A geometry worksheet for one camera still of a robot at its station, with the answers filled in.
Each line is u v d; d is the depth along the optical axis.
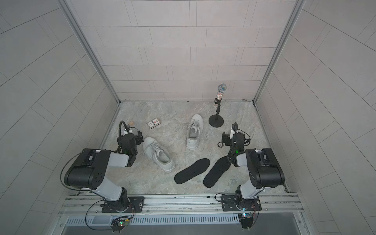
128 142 0.69
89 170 0.45
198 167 0.83
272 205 0.72
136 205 0.71
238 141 0.70
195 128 0.89
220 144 0.93
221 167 0.83
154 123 1.02
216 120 1.04
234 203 0.71
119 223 0.64
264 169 0.45
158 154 0.79
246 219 0.68
